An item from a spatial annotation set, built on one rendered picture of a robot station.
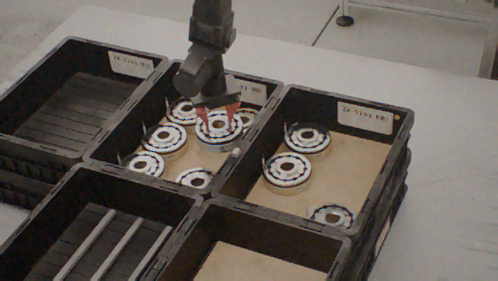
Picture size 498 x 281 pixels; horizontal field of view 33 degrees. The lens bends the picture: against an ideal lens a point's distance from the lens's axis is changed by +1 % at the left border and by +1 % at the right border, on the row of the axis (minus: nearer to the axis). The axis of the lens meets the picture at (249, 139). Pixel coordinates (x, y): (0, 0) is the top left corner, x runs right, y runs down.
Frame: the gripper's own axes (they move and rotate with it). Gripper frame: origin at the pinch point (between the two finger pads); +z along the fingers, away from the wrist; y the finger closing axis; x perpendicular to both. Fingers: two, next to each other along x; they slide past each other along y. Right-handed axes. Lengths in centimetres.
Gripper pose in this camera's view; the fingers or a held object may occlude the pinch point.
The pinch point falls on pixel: (218, 122)
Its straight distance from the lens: 176.0
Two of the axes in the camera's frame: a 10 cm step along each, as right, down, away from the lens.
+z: 0.9, 7.4, 6.6
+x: -3.2, -6.1, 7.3
